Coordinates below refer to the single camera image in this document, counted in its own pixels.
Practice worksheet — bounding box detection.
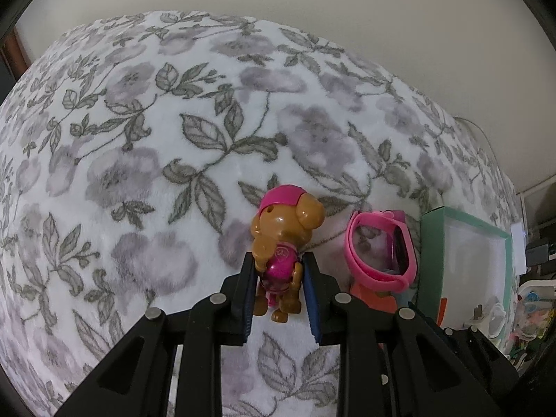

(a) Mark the orange blue toy block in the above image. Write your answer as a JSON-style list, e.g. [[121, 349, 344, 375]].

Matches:
[[436, 297, 448, 326]]

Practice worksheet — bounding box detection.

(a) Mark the pink kids watch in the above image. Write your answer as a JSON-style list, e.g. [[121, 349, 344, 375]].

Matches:
[[344, 210, 417, 294]]

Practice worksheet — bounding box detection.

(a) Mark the black power adapter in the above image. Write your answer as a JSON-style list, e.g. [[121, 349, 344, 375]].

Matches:
[[471, 304, 483, 325]]

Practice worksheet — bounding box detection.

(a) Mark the brown pink puppy figurine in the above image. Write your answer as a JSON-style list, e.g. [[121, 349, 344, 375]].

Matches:
[[251, 185, 325, 324]]

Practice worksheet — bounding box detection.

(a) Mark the colourful toy pile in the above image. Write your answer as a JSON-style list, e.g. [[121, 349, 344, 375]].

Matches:
[[509, 280, 555, 369]]

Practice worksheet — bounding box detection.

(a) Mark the teal shallow cardboard tray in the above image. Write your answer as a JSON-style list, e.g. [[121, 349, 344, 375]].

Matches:
[[417, 206, 515, 350]]

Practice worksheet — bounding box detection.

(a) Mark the floral grey white blanket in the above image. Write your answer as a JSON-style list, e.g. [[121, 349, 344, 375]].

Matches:
[[1, 11, 517, 416]]

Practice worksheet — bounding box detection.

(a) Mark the white thin cable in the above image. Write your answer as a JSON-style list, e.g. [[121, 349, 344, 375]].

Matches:
[[453, 116, 500, 171]]

